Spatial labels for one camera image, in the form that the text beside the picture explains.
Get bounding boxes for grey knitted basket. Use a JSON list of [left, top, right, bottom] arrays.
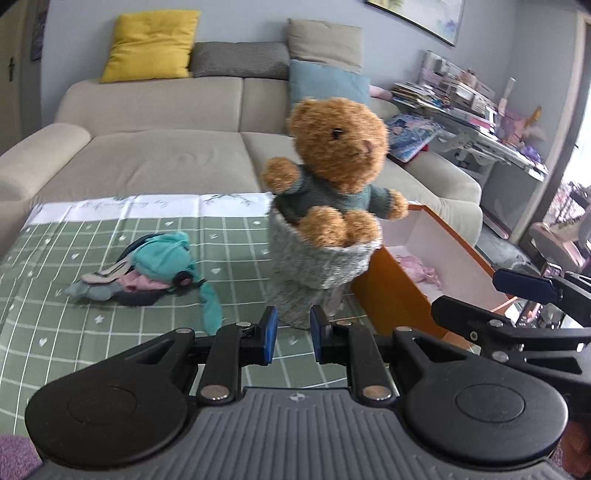
[[266, 207, 382, 330]]

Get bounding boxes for pink knitted item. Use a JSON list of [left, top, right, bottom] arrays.
[[394, 255, 442, 290]]

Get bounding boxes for teal soft toy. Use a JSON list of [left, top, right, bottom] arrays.
[[64, 231, 222, 335]]

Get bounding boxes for pink and navy clothes pile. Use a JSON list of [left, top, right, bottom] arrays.
[[80, 260, 177, 308]]

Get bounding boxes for brown teddy bear green sweater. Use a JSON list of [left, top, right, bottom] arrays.
[[263, 97, 409, 248]]

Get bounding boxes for pink desk chair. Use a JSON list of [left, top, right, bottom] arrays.
[[528, 222, 586, 273]]

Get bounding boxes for orange cardboard box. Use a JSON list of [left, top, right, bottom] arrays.
[[352, 205, 514, 349]]

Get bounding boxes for green checkered tablecloth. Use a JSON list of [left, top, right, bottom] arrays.
[[0, 192, 399, 437]]

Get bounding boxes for cluttered white desk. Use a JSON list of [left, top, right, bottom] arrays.
[[389, 49, 551, 236]]

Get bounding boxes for beige sofa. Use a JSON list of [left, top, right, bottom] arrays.
[[1, 78, 483, 250]]

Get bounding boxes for anime print cushion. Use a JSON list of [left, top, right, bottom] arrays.
[[386, 114, 444, 164]]

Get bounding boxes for purple rug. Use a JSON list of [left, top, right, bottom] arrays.
[[0, 435, 42, 480]]

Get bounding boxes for light blue cushion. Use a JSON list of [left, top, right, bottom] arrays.
[[288, 60, 370, 108]]

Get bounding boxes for grey headrest cushion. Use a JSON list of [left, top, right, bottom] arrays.
[[189, 42, 290, 80]]

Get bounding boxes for beige cushion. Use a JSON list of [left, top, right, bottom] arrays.
[[287, 18, 363, 73]]

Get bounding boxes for framed landscape painting right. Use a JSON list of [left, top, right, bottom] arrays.
[[366, 0, 465, 46]]

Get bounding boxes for yellow cushion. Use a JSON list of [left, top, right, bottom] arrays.
[[100, 10, 200, 83]]

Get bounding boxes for cream door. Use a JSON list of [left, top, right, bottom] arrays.
[[0, 0, 30, 154]]

